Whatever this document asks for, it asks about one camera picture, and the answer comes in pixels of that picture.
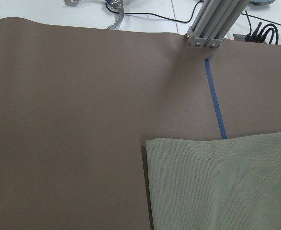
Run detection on sage green long-sleeve shirt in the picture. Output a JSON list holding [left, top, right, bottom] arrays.
[[146, 133, 281, 230]]

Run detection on blue tape grid lines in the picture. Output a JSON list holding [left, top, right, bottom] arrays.
[[0, 20, 228, 139]]

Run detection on aluminium frame post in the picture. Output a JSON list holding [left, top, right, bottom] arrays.
[[185, 0, 249, 48]]

